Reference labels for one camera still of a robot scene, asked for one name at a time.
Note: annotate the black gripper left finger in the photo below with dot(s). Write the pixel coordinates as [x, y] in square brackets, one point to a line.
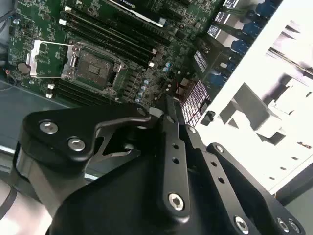
[171, 181]

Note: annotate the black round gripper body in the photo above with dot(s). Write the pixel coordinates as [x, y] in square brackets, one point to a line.
[117, 203]

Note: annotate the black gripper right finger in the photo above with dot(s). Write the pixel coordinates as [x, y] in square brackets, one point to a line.
[223, 195]

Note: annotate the metal socket cover frame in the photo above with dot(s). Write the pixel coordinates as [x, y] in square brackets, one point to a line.
[68, 62]

